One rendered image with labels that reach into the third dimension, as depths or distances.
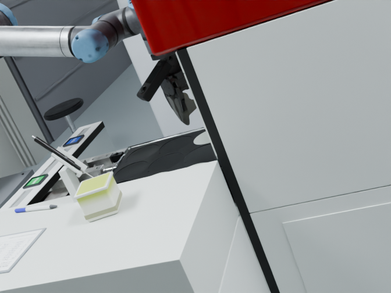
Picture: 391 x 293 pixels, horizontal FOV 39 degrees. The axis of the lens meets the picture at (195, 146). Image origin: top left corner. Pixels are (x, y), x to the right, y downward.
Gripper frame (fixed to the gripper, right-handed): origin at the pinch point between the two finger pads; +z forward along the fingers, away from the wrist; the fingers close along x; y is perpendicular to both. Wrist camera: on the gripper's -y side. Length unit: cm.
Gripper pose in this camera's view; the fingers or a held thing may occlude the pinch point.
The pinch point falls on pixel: (184, 121)
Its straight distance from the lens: 148.7
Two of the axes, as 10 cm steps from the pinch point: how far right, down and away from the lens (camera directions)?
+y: 8.0, -4.7, 3.6
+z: 3.5, 8.7, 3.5
